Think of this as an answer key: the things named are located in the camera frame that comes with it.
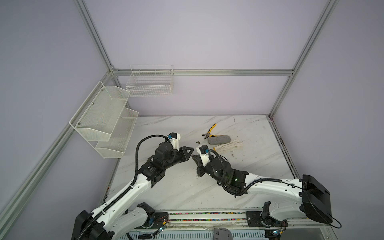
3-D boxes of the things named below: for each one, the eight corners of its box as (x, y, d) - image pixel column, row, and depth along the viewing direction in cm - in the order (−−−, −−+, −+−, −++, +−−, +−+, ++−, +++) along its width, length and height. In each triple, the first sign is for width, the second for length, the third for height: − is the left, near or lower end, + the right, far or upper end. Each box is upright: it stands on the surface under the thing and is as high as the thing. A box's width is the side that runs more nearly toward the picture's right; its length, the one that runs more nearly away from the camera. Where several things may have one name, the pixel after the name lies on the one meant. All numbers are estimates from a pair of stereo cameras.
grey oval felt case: (209, 147, 104) (210, 143, 101) (207, 140, 108) (208, 137, 105) (230, 143, 106) (231, 140, 103) (228, 137, 110) (229, 134, 107)
